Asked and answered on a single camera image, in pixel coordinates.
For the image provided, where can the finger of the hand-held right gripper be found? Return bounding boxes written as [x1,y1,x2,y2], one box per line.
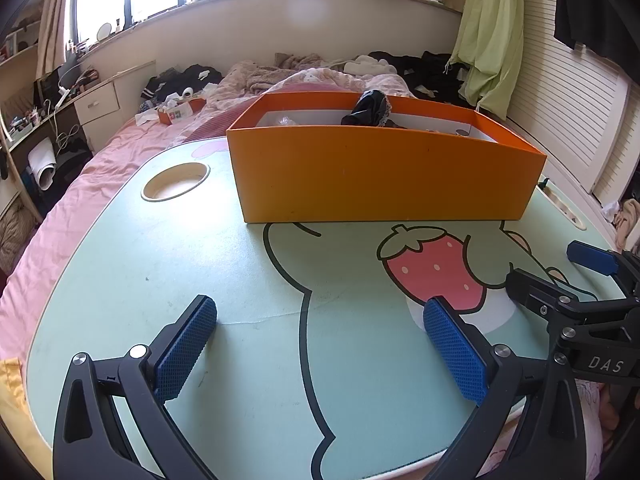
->
[505,269,640,348]
[567,240,640,298]

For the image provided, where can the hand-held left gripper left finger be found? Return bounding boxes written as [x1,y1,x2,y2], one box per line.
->
[52,294,219,480]

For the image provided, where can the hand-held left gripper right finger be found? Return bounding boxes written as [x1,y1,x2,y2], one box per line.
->
[422,295,590,480]

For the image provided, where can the orange cardboard box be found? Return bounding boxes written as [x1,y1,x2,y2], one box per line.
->
[226,91,548,224]

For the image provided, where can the black lace-trimmed garment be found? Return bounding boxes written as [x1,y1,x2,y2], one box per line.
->
[341,88,393,128]

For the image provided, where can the green cartoon desktop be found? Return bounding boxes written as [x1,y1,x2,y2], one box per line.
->
[25,135,636,480]

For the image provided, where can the beige cloth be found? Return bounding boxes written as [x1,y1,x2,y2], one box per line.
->
[612,199,640,253]

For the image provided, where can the rose print pink cloth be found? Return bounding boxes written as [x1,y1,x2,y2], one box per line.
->
[480,380,626,480]

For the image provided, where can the white slatted closet door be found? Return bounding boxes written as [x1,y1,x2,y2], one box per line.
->
[500,10,640,201]

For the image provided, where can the yellow cloth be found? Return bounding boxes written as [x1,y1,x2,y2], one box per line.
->
[0,357,53,480]

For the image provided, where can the pink bed sheet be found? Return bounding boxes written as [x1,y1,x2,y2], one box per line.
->
[0,110,231,376]

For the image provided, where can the pink striped pillow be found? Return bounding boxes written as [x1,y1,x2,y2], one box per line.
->
[177,105,261,148]

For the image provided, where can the white paper roll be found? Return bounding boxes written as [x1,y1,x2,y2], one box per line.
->
[25,137,61,191]

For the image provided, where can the orange tissue box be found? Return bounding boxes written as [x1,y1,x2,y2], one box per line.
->
[157,97,207,125]

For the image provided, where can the light green hanging cloth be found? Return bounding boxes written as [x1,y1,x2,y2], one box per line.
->
[450,0,526,116]

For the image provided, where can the black clothes pile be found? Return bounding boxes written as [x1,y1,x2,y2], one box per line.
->
[370,50,481,106]

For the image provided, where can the black hanging garment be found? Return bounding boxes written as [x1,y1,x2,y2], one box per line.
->
[552,0,640,76]

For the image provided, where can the white drawer cabinet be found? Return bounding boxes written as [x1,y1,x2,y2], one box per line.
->
[72,60,158,153]

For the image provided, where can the black striped clothes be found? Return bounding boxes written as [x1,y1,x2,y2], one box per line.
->
[142,64,223,101]

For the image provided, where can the beige plush blanket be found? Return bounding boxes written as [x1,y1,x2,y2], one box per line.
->
[220,52,331,96]

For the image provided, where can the white clothes pile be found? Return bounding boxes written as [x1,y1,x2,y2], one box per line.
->
[342,55,398,78]

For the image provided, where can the dark monitor screen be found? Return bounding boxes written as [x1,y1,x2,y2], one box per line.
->
[34,67,63,111]

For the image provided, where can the pink floral quilt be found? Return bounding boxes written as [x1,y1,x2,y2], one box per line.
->
[200,67,416,111]

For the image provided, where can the white wall shelf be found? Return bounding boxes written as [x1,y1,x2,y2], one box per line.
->
[0,20,43,76]

